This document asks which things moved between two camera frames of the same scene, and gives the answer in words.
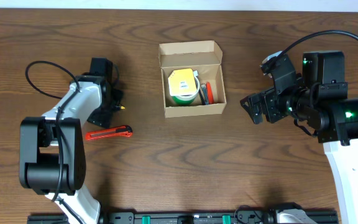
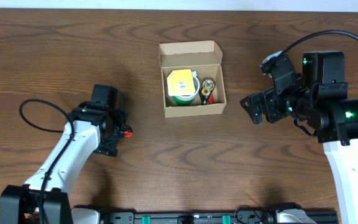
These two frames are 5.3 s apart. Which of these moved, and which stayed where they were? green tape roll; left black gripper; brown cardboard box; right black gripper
Moved: left black gripper
Stayed: brown cardboard box; green tape roll; right black gripper
